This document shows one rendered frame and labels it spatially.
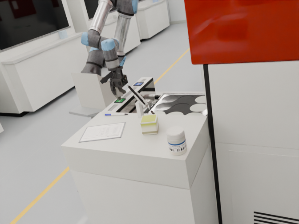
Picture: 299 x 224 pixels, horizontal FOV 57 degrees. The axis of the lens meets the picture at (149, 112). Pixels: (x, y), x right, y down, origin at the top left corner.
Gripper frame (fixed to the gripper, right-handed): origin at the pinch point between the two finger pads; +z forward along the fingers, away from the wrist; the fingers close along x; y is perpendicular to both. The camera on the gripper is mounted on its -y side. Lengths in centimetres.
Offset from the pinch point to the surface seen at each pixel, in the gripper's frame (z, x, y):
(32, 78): 45, 154, -256
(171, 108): 7.9, 3.6, 32.6
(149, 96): 7.2, 18.5, 11.2
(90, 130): 1.1, -35.6, 3.8
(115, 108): 1.9, -9.4, 2.6
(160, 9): 32, 682, -257
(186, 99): 8.1, 15.9, 37.6
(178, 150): -1, -48, 55
